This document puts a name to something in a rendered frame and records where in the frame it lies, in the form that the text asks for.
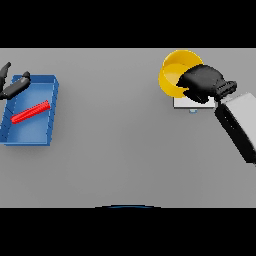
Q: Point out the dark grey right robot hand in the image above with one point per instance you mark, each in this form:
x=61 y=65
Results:
x=201 y=81

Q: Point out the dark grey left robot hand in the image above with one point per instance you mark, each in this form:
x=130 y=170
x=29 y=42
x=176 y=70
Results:
x=15 y=87

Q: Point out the yellow bowl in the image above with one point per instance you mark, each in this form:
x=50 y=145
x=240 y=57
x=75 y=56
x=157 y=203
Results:
x=173 y=75

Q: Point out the red beaker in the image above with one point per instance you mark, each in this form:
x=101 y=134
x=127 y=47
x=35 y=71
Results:
x=30 y=112

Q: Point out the blue tray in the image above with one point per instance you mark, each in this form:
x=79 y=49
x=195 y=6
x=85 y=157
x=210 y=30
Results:
x=30 y=111

